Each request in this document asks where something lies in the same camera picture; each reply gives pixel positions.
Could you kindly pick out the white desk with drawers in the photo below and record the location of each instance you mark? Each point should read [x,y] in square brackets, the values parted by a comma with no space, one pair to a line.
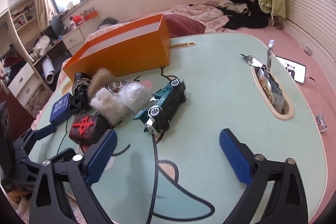
[32,59]

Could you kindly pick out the green cartoon lap table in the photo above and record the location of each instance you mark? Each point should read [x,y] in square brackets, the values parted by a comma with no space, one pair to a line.
[185,177]

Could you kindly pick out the orange cardboard box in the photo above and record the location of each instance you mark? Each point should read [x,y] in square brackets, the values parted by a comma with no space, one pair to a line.
[137,46]

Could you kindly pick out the snack wrapper in slot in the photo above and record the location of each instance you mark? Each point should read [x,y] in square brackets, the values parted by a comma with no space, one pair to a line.
[269,85]

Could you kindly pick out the blue tin box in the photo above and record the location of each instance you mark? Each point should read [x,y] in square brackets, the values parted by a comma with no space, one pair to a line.
[61,110]

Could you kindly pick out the red mahjong tile block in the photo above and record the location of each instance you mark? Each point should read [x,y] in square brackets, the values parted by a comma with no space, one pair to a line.
[88,129]

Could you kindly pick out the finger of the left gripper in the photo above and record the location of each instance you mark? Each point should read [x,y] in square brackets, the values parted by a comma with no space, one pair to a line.
[44,132]

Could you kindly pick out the brown fur scrunchie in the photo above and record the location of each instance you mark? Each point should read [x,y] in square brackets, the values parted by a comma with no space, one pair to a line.
[102,78]

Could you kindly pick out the phone on bed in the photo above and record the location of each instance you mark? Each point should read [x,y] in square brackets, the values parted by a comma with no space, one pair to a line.
[296,70]

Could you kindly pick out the clear plastic wrapped cup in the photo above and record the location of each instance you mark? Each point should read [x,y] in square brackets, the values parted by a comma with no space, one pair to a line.
[134,95]

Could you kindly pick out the black clothes pile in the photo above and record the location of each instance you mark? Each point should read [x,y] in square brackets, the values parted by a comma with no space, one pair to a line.
[243,13]

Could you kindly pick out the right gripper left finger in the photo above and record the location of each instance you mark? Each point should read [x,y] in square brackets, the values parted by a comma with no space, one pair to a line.
[49,201]

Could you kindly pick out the black crumpled pouch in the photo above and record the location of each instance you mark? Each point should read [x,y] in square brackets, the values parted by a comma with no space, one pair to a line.
[79,102]

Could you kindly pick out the green toy car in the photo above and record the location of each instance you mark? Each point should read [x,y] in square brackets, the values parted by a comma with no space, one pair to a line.
[157,117]

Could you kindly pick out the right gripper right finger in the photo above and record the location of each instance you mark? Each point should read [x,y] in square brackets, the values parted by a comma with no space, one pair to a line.
[287,201]

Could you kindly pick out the pink floral quilt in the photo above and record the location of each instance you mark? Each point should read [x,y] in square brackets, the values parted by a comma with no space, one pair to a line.
[211,17]

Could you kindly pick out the small candy wrapper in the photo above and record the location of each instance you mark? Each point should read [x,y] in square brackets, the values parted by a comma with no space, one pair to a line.
[322,126]

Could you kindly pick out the white fur scrunchie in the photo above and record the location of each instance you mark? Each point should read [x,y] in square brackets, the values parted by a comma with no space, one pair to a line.
[109,106]

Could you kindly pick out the red corduroy pillow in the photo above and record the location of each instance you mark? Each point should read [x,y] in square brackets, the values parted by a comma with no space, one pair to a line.
[180,26]

